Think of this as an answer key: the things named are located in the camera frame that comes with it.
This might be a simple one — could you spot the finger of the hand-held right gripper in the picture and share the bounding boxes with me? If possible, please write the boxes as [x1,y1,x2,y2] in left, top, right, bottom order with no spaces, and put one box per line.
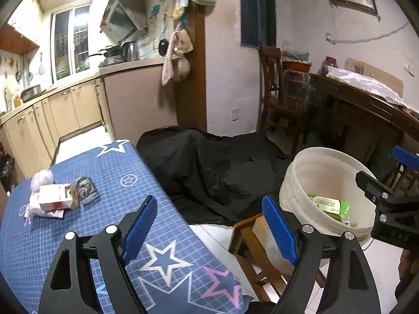
[355,169,394,210]
[391,145,419,172]

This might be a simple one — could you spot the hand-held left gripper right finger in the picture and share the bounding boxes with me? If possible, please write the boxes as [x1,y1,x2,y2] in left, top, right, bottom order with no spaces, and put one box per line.
[262,194,382,314]

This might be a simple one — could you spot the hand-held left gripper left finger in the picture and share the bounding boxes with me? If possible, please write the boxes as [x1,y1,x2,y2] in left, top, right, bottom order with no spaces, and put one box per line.
[38,194,158,314]

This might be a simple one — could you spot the green tissue packet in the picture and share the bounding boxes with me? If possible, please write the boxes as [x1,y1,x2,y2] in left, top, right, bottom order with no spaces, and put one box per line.
[307,194,353,218]

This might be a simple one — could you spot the white plastic bucket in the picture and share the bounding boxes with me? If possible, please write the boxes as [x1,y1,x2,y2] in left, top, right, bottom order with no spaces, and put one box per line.
[279,147,384,277]

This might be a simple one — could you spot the person's right hand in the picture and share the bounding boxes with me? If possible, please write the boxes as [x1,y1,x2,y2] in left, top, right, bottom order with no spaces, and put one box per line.
[394,248,419,301]

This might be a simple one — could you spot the wooden stool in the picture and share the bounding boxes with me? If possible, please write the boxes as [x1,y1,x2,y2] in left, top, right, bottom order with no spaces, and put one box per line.
[229,214,328,304]

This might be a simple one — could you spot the dark foil packet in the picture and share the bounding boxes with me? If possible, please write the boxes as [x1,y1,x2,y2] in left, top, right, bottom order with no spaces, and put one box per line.
[75,176,101,205]

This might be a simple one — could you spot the dark wooden desk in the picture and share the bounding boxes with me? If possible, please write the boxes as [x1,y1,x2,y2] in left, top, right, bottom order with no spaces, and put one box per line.
[307,71,419,185]

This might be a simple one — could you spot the blue checked star tablecloth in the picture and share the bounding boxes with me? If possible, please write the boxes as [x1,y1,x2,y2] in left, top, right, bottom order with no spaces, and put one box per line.
[0,139,245,314]

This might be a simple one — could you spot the light wooden board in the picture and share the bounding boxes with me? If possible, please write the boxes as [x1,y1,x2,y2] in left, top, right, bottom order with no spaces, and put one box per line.
[345,57,404,96]

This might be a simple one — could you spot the white and red box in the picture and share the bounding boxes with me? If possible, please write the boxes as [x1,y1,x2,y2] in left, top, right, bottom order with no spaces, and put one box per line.
[38,184,80,212]

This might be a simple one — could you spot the white plastic sheet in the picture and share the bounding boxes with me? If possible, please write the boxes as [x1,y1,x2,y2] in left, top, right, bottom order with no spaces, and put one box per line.
[325,66,411,106]

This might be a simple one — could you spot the black cloth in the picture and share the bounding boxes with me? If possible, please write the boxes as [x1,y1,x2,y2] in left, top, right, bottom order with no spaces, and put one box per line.
[135,127,296,227]

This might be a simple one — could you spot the small pinkish plastic bag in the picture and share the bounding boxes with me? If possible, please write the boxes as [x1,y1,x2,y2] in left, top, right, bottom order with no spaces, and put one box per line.
[27,169,65,218]

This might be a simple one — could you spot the clear plastic containers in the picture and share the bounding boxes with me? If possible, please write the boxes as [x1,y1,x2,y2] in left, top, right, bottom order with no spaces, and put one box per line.
[281,69,312,112]

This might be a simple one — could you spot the beige kitchen cabinets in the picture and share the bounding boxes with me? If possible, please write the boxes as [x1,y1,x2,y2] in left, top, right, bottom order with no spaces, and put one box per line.
[0,57,179,178]

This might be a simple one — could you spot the red basin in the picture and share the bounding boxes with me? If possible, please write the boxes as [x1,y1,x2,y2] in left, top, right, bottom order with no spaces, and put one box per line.
[282,60,312,73]

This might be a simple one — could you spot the black bag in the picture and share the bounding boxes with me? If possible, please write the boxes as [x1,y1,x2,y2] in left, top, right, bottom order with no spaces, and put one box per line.
[0,152,16,193]

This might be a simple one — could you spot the wooden chair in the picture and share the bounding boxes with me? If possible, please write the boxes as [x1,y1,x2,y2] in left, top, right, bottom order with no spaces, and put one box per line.
[258,43,315,154]

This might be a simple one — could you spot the beige hanging bag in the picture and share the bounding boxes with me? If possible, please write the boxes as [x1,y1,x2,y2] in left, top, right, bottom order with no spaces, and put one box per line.
[172,55,191,83]

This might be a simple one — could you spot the pink hanging towel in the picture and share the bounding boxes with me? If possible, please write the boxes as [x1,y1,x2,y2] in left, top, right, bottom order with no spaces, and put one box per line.
[160,26,194,86]

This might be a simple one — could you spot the black wok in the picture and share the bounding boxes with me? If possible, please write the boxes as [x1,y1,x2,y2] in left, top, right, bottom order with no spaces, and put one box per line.
[88,46,124,65]

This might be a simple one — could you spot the steel kettle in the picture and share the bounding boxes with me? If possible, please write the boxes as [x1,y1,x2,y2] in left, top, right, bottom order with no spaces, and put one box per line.
[120,41,140,63]

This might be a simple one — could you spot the black hanging pan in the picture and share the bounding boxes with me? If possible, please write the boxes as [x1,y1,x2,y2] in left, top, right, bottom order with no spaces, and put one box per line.
[158,29,170,57]

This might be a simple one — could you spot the kitchen window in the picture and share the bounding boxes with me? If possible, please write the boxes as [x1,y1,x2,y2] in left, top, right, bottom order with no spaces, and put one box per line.
[50,3,93,81]

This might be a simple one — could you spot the metal range hood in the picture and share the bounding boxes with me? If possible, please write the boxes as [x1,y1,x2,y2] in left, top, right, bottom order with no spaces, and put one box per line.
[99,0,148,42]

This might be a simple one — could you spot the yellowish hanging plastic bag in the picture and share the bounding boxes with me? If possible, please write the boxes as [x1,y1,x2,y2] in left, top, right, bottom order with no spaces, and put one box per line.
[171,0,191,21]

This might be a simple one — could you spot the blue window frame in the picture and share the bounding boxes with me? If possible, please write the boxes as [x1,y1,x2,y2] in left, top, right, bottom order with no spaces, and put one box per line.
[238,0,278,48]

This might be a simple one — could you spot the wooden wall cabinet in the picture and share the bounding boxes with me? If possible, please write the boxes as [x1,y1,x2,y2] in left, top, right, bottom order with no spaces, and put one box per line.
[0,23,40,53]

